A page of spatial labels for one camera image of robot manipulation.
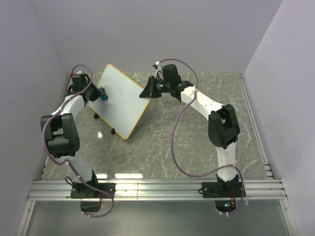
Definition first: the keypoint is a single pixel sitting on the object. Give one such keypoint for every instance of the aluminium rail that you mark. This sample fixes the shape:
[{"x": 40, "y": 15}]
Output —
[
  {"x": 266, "y": 164},
  {"x": 156, "y": 190}
]

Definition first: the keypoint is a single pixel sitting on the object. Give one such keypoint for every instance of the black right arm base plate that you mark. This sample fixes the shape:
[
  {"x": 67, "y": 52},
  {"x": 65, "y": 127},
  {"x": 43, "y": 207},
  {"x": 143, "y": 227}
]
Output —
[{"x": 216, "y": 190}]

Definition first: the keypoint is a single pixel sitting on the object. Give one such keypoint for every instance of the aluminium front rail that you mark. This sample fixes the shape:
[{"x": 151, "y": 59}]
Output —
[{"x": 156, "y": 190}]

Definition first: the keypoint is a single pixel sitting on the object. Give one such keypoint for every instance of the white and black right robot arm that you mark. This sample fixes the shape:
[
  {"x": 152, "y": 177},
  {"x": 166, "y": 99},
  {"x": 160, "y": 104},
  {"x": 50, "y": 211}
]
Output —
[{"x": 223, "y": 126}]

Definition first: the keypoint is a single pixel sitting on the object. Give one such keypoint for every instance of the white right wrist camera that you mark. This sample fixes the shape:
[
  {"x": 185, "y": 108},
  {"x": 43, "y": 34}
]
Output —
[{"x": 158, "y": 69}]

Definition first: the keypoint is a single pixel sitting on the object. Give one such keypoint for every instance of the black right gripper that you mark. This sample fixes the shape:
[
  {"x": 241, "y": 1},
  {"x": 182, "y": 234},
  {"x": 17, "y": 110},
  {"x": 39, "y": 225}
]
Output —
[{"x": 150, "y": 92}]

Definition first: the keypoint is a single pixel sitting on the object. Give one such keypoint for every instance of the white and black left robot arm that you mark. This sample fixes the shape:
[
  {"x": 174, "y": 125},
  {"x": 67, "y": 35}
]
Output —
[{"x": 62, "y": 139}]

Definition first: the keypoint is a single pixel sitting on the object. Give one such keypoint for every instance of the aluminium right side rail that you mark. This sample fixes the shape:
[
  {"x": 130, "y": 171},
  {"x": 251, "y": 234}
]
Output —
[{"x": 266, "y": 164}]

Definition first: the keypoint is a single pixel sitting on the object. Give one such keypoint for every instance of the blue whiteboard eraser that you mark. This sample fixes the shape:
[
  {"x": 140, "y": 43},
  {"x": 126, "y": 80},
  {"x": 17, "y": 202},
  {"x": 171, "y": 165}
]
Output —
[{"x": 103, "y": 95}]

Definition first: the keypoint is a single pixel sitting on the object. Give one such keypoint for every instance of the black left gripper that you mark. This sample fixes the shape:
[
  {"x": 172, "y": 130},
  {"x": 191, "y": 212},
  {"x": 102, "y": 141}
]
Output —
[{"x": 97, "y": 93}]

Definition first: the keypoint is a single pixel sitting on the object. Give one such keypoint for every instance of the yellow framed whiteboard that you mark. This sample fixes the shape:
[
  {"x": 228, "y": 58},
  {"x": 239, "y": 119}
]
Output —
[{"x": 123, "y": 108}]

